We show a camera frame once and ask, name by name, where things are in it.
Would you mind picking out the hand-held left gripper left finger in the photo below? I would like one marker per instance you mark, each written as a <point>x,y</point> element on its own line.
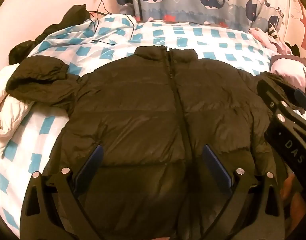
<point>90,164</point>

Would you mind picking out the pink clothes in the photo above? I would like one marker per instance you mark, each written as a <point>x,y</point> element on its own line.
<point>265,40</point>

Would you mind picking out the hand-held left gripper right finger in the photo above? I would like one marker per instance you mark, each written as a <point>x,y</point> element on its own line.
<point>216,165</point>

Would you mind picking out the blue white checked bedsheet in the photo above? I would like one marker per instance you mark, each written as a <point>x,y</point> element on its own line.
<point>192,36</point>

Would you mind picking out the white duvet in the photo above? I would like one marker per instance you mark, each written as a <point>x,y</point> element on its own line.
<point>10,110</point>

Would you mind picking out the black puffer jacket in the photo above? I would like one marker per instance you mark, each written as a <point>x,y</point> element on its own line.
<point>143,110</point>

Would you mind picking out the person's right hand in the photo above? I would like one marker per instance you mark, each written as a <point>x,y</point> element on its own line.
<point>291,192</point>

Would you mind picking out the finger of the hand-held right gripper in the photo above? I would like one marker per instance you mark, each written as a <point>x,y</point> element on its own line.
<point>270,90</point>
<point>302,97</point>

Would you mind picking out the whale print curtain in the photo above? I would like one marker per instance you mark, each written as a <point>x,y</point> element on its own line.
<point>187,5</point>

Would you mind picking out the black garment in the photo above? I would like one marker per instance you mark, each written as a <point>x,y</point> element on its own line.
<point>75,13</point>

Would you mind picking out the pink white pillow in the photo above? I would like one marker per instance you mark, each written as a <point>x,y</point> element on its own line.
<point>290,67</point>

